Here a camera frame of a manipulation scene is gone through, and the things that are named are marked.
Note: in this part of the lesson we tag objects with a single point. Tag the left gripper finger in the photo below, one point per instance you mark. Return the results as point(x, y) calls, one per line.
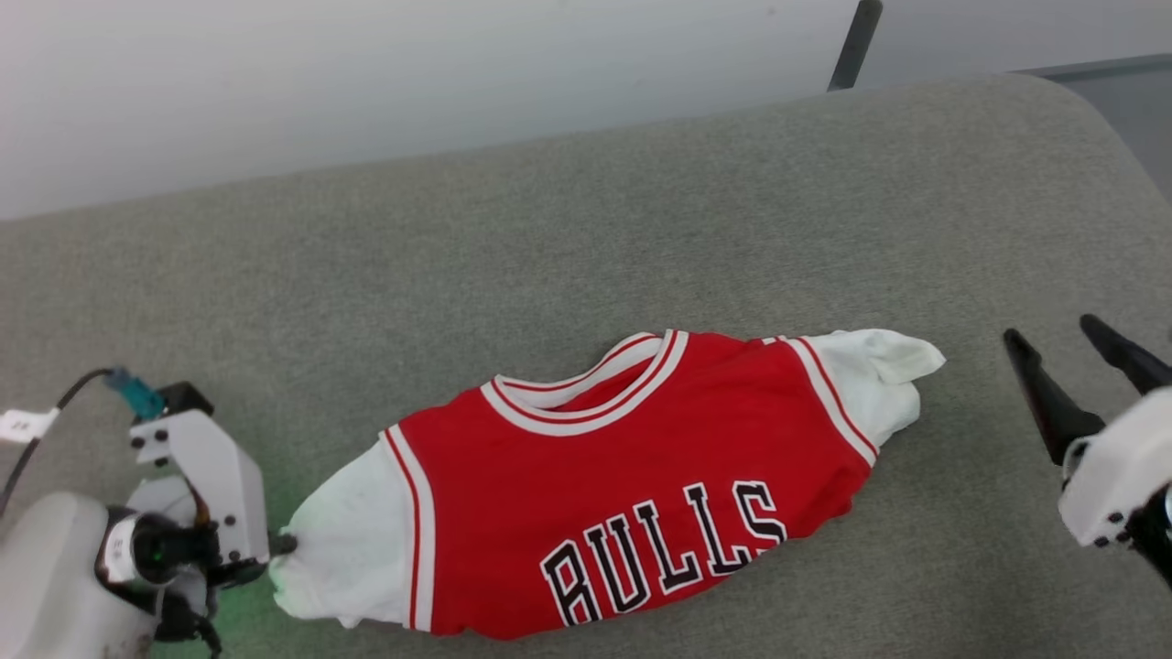
point(284, 545)

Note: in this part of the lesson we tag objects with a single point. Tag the black slanted metal pole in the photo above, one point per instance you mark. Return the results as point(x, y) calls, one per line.
point(854, 46)

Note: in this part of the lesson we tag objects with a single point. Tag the grey partition panel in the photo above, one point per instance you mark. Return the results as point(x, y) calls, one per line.
point(1025, 32)

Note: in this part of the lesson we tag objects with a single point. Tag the left gripper body white housing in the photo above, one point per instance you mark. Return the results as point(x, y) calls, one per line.
point(224, 494)

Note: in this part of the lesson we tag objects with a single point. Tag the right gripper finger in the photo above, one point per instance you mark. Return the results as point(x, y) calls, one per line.
point(1053, 403)
point(1135, 361)

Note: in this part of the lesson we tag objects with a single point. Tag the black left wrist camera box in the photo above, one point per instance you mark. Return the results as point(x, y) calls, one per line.
point(188, 400)

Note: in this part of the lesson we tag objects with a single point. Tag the red white Bulls jersey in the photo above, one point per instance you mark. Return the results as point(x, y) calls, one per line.
point(595, 458)

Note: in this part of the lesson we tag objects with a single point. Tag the right gripper body white housing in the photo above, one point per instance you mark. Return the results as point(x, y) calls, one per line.
point(1117, 476)

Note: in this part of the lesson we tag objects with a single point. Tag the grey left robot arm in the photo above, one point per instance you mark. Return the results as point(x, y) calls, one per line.
point(46, 577)

